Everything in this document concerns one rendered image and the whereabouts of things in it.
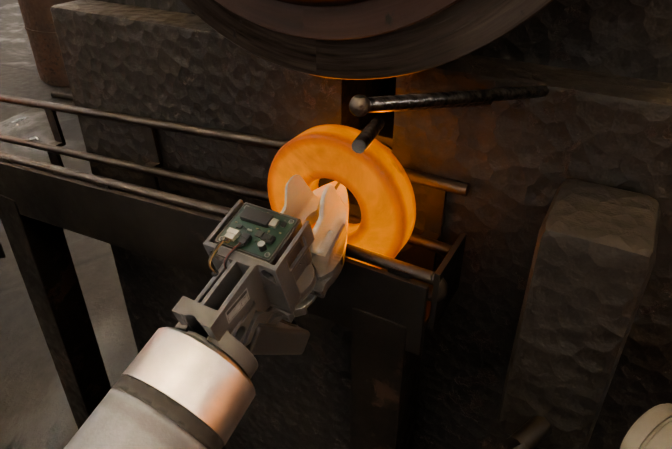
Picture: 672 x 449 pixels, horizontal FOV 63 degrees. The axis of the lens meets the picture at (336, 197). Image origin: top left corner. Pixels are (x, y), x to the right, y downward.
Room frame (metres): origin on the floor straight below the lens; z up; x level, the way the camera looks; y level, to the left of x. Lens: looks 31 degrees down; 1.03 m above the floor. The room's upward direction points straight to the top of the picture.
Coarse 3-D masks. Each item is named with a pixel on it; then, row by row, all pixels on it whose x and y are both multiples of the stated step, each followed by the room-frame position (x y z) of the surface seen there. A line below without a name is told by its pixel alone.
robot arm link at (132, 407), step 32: (128, 384) 0.25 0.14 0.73; (96, 416) 0.24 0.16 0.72; (128, 416) 0.23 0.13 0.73; (160, 416) 0.23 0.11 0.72; (192, 416) 0.24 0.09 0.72; (64, 448) 0.22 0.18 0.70; (96, 448) 0.21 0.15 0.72; (128, 448) 0.21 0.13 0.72; (160, 448) 0.22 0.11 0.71; (192, 448) 0.22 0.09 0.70
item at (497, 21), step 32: (192, 0) 0.50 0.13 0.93; (480, 0) 0.38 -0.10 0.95; (512, 0) 0.37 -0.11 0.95; (544, 0) 0.36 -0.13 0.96; (224, 32) 0.49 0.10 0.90; (256, 32) 0.47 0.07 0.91; (416, 32) 0.40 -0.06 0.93; (448, 32) 0.39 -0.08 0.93; (480, 32) 0.38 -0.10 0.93; (288, 64) 0.46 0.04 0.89; (320, 64) 0.44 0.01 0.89; (352, 64) 0.43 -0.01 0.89; (384, 64) 0.41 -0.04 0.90; (416, 64) 0.40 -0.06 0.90
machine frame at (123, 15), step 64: (128, 0) 0.76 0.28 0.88; (576, 0) 0.49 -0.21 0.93; (640, 0) 0.47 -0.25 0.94; (64, 64) 0.76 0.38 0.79; (128, 64) 0.70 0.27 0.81; (192, 64) 0.64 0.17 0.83; (256, 64) 0.59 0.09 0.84; (448, 64) 0.50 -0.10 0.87; (512, 64) 0.50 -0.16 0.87; (576, 64) 0.49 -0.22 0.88; (640, 64) 0.46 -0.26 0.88; (128, 128) 0.71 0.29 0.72; (256, 128) 0.60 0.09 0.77; (448, 128) 0.48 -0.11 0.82; (512, 128) 0.46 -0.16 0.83; (576, 128) 0.43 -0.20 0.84; (640, 128) 0.41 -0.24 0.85; (192, 192) 0.66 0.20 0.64; (448, 192) 0.48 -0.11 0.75; (512, 192) 0.45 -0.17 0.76; (640, 192) 0.40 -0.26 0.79; (128, 256) 0.74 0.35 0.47; (512, 256) 0.44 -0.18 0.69; (320, 320) 0.56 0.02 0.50; (448, 320) 0.47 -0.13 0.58; (512, 320) 0.44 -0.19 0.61; (640, 320) 0.38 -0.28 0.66; (256, 384) 0.62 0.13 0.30; (320, 384) 0.56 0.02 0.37; (448, 384) 0.47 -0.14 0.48; (640, 384) 0.37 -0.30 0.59; (256, 448) 0.63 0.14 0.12; (320, 448) 0.56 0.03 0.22; (448, 448) 0.46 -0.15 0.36
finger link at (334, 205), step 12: (324, 192) 0.42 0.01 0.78; (336, 192) 0.43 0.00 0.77; (324, 204) 0.41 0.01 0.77; (336, 204) 0.43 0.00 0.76; (348, 204) 0.45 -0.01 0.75; (324, 216) 0.41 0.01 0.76; (336, 216) 0.43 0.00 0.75; (348, 216) 0.45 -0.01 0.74; (324, 228) 0.41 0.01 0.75; (336, 228) 0.42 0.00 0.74; (324, 240) 0.41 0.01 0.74; (312, 252) 0.39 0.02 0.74; (324, 252) 0.40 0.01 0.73
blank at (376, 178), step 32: (320, 128) 0.49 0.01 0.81; (352, 128) 0.48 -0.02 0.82; (288, 160) 0.49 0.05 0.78; (320, 160) 0.47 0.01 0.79; (352, 160) 0.45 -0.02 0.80; (384, 160) 0.45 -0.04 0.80; (352, 192) 0.45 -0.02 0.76; (384, 192) 0.44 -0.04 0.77; (352, 224) 0.48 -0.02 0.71; (384, 224) 0.43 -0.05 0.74
